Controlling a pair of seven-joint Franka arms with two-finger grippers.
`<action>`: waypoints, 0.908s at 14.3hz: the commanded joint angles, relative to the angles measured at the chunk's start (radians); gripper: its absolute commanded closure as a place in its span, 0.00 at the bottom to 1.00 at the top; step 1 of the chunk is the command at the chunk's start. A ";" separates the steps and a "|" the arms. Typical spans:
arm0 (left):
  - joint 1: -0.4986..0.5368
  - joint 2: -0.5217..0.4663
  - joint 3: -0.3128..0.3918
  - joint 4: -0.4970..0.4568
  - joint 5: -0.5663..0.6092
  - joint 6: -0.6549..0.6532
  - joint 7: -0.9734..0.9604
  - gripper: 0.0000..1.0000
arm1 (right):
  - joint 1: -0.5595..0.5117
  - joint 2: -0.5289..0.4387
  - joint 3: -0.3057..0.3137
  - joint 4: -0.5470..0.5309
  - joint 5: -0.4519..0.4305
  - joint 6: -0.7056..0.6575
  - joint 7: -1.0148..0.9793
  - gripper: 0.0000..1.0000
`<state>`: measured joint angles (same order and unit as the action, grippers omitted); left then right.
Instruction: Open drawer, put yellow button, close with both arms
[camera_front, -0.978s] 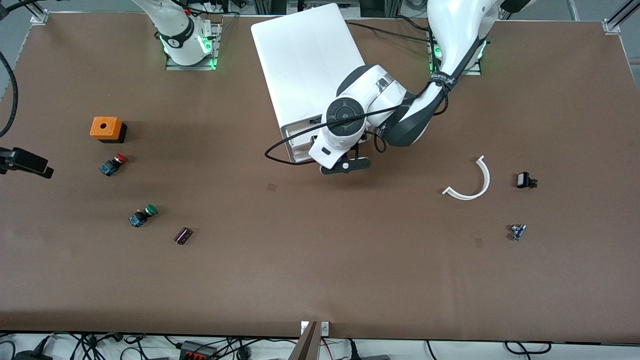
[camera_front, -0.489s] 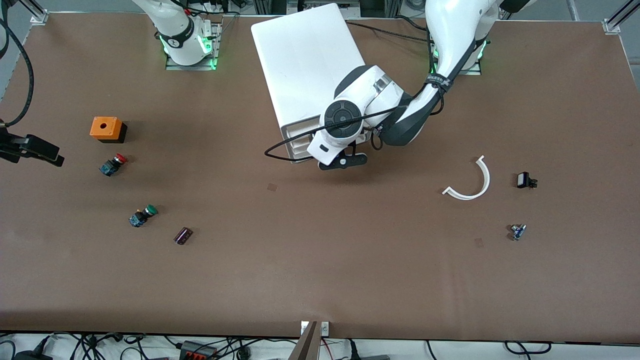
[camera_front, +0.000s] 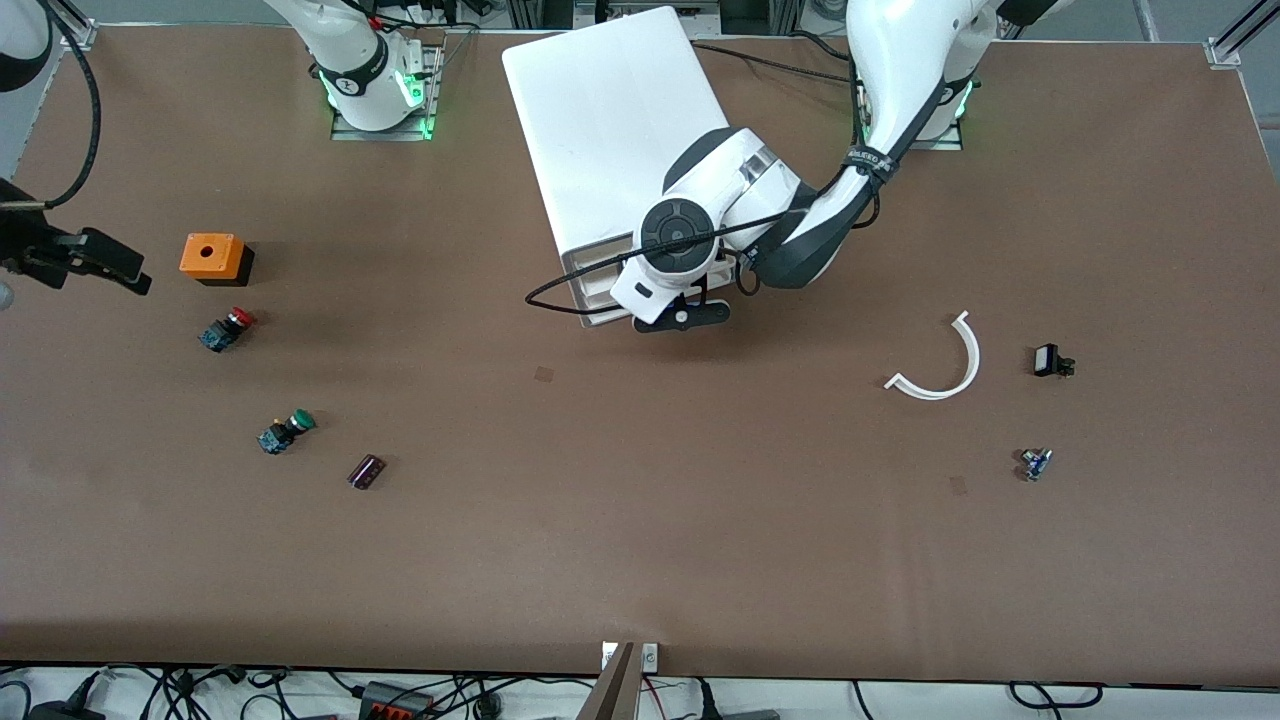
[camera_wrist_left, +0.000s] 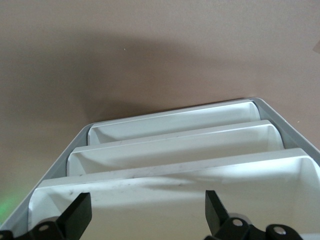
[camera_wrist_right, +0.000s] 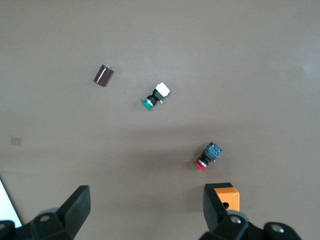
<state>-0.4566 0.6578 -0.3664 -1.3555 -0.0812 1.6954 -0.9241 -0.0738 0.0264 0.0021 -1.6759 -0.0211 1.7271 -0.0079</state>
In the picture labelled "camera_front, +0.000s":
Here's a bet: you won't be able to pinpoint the white drawer cabinet housing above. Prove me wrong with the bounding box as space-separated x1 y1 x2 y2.
501 5 763 329

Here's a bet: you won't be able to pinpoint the orange box with black base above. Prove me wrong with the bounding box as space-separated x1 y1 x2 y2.
179 233 255 288

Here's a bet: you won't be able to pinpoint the brown slanted bar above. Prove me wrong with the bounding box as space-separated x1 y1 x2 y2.
578 642 643 720

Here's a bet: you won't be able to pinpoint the black power strip red switches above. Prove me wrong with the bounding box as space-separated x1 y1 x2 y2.
358 681 437 720

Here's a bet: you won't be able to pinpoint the red push button switch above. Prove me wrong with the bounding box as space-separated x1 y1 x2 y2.
198 307 257 354

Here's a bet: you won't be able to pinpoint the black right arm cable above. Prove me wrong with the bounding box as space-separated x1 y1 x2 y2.
0 0 103 213

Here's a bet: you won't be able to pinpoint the aluminium corner post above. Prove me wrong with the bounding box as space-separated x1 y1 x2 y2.
1205 0 1280 69
45 0 98 49

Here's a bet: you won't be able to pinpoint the green push button switch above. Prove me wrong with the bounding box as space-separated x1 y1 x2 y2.
257 408 317 456

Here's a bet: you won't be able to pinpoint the black braided cable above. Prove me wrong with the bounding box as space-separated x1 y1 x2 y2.
690 42 851 86

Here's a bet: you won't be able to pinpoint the white curved plastic bracket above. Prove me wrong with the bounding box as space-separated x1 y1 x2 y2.
884 310 982 401

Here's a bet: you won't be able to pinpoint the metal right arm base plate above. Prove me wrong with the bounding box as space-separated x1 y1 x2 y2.
330 45 446 142

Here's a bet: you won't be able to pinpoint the black looped cable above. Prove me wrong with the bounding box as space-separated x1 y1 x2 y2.
1008 681 1104 710

